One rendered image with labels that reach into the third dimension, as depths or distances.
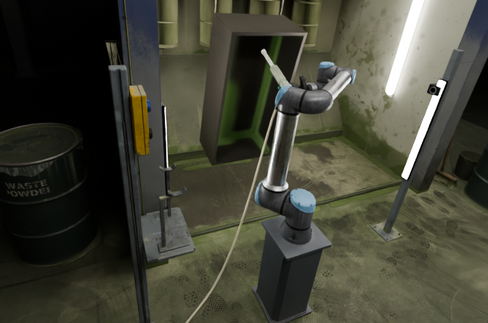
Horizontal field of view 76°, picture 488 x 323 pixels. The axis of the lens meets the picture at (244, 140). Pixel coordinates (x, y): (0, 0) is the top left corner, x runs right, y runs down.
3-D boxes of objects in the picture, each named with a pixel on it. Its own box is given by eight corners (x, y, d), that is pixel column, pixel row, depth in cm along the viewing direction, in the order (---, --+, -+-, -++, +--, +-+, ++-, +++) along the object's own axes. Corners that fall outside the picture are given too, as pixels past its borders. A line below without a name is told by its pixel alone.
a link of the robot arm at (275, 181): (277, 219, 179) (303, 93, 148) (251, 207, 186) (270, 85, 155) (287, 207, 191) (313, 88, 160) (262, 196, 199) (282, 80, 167)
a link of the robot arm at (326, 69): (339, 62, 202) (335, 81, 207) (322, 59, 206) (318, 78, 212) (335, 65, 194) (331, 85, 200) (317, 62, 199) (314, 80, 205)
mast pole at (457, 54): (382, 230, 287) (453, 48, 210) (385, 229, 289) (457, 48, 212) (386, 234, 283) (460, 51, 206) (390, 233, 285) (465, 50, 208)
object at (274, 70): (287, 121, 201) (299, 94, 185) (280, 122, 199) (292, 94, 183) (258, 73, 229) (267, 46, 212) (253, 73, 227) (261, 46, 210)
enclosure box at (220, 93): (199, 141, 299) (213, 12, 225) (254, 132, 324) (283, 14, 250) (211, 165, 275) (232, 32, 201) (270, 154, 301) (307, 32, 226)
